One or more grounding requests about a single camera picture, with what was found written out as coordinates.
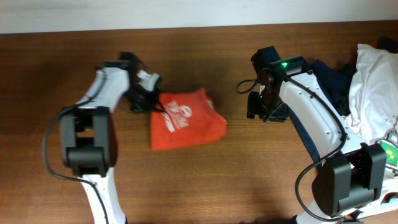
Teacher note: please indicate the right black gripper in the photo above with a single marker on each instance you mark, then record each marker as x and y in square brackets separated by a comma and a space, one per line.
[252, 107]

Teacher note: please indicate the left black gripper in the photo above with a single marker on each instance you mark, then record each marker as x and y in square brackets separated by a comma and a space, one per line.
[157, 106]

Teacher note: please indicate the red soccer t-shirt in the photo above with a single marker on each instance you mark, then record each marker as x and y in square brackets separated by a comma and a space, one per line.
[189, 120]

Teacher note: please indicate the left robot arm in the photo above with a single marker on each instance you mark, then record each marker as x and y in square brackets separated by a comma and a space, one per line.
[88, 136]

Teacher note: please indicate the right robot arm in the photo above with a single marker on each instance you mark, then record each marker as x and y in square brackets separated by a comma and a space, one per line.
[352, 172]

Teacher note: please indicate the navy blue garment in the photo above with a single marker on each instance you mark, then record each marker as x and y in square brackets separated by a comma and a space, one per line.
[335, 84]

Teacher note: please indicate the white printed t-shirt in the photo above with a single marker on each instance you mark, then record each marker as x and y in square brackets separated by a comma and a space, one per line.
[373, 117]

